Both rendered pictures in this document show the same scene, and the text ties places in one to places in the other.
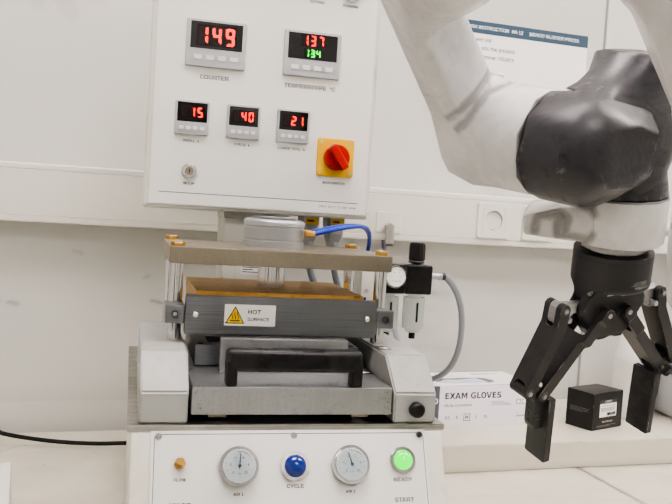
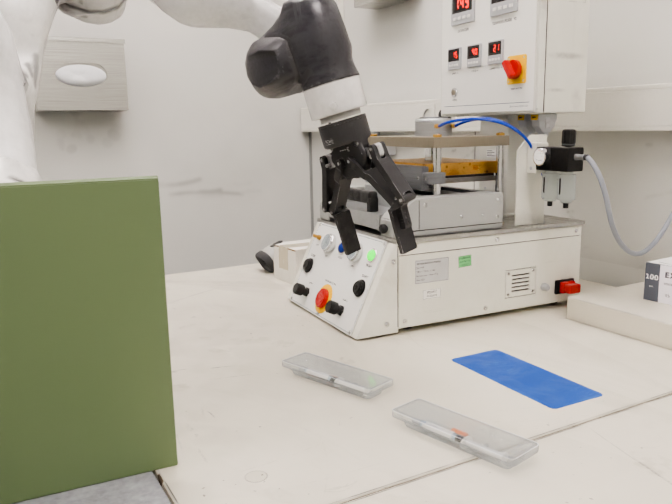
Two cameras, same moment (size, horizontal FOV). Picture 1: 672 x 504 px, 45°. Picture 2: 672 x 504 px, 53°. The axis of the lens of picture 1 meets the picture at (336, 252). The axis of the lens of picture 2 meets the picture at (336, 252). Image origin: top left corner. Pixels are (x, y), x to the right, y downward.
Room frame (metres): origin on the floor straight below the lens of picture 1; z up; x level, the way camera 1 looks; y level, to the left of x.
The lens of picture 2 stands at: (0.58, -1.27, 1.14)
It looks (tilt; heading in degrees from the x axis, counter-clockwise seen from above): 11 degrees down; 79
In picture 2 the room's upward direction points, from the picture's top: 1 degrees counter-clockwise
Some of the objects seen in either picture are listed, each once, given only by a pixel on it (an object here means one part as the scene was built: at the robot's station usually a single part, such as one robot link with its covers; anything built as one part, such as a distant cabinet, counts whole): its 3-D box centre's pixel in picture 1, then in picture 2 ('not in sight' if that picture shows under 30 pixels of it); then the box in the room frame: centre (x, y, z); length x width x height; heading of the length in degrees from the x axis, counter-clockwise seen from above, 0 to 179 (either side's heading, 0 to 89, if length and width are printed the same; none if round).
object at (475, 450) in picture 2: not in sight; (460, 434); (0.87, -0.56, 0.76); 0.18 x 0.06 x 0.02; 120
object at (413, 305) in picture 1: (400, 290); (555, 168); (1.24, -0.10, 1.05); 0.15 x 0.05 x 0.15; 104
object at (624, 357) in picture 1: (637, 353); not in sight; (1.59, -0.60, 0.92); 0.09 x 0.08 x 0.25; 66
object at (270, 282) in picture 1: (277, 280); (435, 156); (1.06, 0.07, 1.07); 0.22 x 0.17 x 0.10; 104
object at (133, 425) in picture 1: (260, 380); (445, 220); (1.10, 0.09, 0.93); 0.46 x 0.35 x 0.01; 14
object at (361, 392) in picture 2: not in sight; (335, 376); (0.76, -0.33, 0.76); 0.18 x 0.06 x 0.02; 125
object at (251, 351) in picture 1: (294, 367); (356, 198); (0.88, 0.04, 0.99); 0.15 x 0.02 x 0.04; 104
